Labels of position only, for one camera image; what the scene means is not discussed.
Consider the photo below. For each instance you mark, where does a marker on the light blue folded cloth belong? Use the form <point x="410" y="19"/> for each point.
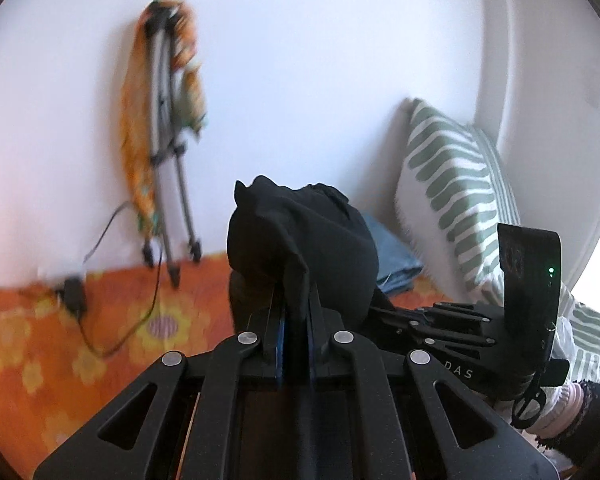
<point x="389" y="255"/>

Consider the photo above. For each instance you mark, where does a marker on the white headboard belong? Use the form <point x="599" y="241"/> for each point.
<point x="544" y="85"/>

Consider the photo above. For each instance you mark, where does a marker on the black pants with pink stripe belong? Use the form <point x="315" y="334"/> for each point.
<point x="310" y="240"/>

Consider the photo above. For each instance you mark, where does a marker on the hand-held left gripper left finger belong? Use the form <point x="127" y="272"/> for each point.
<point x="280" y="345"/>

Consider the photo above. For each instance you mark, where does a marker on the green striped white pillow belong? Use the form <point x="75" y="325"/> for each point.
<point x="444" y="180"/>

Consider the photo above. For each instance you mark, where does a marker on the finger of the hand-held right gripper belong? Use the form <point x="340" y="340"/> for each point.
<point x="454" y="345"/>
<point x="429" y="316"/>

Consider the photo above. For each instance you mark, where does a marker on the folded stand with orange cloth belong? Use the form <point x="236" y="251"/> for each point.
<point x="132" y="125"/>

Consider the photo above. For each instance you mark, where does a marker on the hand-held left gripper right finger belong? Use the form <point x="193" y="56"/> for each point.
<point x="311" y="355"/>

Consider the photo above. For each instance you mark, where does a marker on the grey metal tripod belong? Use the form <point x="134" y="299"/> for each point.
<point x="185" y="200"/>

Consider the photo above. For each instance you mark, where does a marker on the black power adapter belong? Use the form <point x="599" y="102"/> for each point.
<point x="74" y="294"/>

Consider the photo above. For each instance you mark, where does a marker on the orange floral bedsheet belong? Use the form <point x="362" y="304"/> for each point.
<point x="30" y="350"/>

